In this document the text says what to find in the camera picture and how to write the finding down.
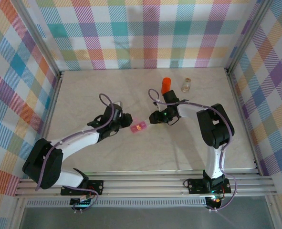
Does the orange pill bottle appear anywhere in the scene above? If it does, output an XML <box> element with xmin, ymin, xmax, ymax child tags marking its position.
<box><xmin>161</xmin><ymin>82</ymin><xmax>172</xmax><ymax>95</ymax></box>

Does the pink plastic test tube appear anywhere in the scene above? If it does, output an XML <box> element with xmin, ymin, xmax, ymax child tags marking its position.
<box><xmin>129</xmin><ymin>120</ymin><xmax>151</xmax><ymax>134</ymax></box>

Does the clear glass vial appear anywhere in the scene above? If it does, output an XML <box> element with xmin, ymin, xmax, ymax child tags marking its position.
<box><xmin>181</xmin><ymin>77</ymin><xmax>192</xmax><ymax>94</ymax></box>

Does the black controller board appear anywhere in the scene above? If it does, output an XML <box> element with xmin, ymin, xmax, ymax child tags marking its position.
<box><xmin>70</xmin><ymin>197</ymin><xmax>94</xmax><ymax>210</ymax></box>
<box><xmin>205</xmin><ymin>195</ymin><xmax>224</xmax><ymax>210</ymax></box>

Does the aluminium mounting rail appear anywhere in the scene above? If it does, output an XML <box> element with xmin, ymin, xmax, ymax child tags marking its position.
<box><xmin>14</xmin><ymin>170</ymin><xmax>279</xmax><ymax>198</ymax></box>

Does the aluminium side rail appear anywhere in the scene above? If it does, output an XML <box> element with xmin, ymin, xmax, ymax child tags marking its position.
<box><xmin>225</xmin><ymin>68</ymin><xmax>263</xmax><ymax>177</ymax></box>
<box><xmin>30</xmin><ymin>70</ymin><xmax>64</xmax><ymax>179</ymax></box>

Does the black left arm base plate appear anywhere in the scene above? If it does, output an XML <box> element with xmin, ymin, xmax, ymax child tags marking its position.
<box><xmin>61</xmin><ymin>179</ymin><xmax>104</xmax><ymax>197</ymax></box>

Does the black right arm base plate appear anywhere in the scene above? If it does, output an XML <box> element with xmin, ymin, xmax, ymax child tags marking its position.
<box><xmin>187</xmin><ymin>177</ymin><xmax>232</xmax><ymax>194</ymax></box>

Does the slotted grey cable duct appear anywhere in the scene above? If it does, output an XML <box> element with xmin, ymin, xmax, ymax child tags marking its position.
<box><xmin>25</xmin><ymin>198</ymin><xmax>209</xmax><ymax>208</ymax></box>

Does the aluminium frame post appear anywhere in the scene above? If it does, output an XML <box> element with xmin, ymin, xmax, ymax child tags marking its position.
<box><xmin>225</xmin><ymin>0</ymin><xmax>275</xmax><ymax>72</ymax></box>
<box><xmin>10</xmin><ymin>0</ymin><xmax>63</xmax><ymax>75</ymax></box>

